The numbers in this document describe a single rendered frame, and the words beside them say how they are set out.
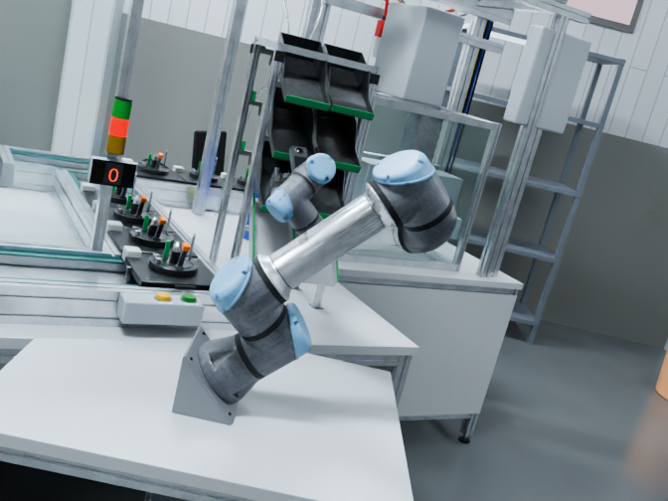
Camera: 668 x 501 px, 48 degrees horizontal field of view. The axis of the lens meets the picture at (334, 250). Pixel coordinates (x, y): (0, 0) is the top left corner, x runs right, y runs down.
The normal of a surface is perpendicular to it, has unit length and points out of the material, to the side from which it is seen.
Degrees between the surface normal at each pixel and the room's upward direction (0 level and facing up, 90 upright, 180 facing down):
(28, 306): 90
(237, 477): 0
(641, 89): 90
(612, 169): 90
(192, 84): 90
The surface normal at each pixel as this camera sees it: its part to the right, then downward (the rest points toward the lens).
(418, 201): 0.23, 0.49
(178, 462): 0.23, -0.94
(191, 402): 0.00, 0.25
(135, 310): 0.45, 0.33
